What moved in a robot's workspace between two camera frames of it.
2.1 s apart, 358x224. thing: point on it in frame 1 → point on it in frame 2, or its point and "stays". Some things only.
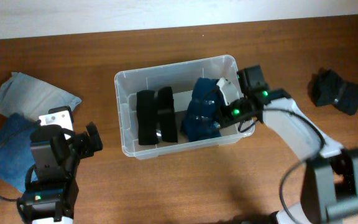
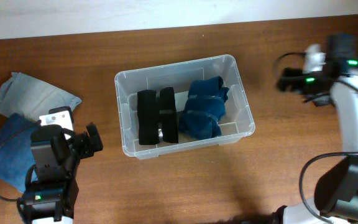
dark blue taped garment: [203, 119] stays
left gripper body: [84, 145] stays
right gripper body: [237, 112] → [315, 88]
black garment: [155, 114] stays
